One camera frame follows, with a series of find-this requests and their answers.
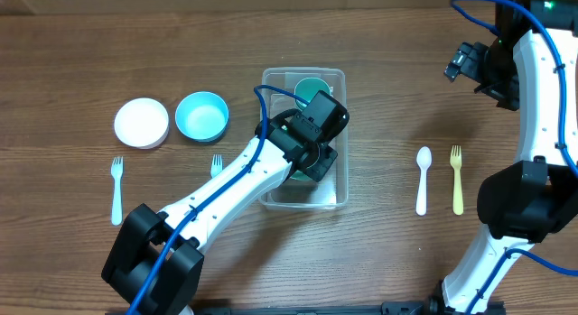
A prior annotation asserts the grey-green bowl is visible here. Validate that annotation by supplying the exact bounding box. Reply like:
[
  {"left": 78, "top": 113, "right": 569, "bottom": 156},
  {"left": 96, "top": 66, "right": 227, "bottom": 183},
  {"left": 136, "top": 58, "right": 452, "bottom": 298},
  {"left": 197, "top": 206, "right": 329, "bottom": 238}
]
[{"left": 291, "top": 171, "right": 311, "bottom": 181}]

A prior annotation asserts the green cup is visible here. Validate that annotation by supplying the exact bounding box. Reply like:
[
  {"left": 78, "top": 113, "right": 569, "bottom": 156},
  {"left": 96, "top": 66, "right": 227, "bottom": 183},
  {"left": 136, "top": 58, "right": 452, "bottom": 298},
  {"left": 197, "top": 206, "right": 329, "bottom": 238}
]
[{"left": 294, "top": 78, "right": 332, "bottom": 102}]

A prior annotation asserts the light blue bowl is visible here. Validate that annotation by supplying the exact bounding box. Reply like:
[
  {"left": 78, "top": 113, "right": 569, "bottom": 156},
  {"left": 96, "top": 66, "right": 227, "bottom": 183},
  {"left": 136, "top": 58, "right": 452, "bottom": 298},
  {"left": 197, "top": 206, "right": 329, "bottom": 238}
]
[{"left": 175, "top": 91, "right": 229, "bottom": 143}]

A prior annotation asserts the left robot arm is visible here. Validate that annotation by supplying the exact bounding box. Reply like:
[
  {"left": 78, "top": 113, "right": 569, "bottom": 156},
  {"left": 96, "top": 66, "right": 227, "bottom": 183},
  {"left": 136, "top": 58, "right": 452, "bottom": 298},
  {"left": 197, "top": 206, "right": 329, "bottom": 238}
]
[{"left": 101, "top": 107, "right": 350, "bottom": 314}]

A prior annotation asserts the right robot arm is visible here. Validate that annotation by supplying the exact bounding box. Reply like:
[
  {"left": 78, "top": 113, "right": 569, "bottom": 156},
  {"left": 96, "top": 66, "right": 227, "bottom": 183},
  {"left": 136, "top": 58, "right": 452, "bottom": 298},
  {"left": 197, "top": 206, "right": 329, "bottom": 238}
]
[{"left": 424, "top": 0, "right": 577, "bottom": 314}]

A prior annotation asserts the clear plastic container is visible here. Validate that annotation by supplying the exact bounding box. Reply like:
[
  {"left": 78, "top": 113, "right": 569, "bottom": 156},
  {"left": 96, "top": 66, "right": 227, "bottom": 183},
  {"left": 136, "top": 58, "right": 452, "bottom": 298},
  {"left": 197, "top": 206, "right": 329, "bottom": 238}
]
[{"left": 258, "top": 67, "right": 349, "bottom": 210}]

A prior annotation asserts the yellow fork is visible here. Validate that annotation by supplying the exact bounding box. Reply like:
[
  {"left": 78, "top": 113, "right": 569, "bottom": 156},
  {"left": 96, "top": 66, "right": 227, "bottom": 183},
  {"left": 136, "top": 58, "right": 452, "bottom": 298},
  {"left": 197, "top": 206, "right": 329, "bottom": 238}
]
[{"left": 450, "top": 145, "right": 464, "bottom": 216}]

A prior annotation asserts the white spoon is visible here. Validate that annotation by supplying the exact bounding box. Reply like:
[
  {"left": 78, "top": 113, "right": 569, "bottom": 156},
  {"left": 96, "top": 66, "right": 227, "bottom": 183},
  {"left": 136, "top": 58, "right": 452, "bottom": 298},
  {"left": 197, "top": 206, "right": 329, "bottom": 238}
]
[{"left": 415, "top": 146, "right": 433, "bottom": 216}]

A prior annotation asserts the white bowl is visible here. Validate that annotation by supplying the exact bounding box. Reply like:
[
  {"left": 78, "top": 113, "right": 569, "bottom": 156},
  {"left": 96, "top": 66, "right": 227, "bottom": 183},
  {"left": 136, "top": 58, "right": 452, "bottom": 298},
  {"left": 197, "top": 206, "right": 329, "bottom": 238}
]
[{"left": 113, "top": 97, "right": 169, "bottom": 149}]

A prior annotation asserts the left blue cable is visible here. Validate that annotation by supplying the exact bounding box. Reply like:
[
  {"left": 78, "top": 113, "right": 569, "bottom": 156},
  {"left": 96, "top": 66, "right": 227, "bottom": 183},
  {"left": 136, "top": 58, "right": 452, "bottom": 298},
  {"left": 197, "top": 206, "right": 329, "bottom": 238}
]
[{"left": 124, "top": 84, "right": 312, "bottom": 315}]

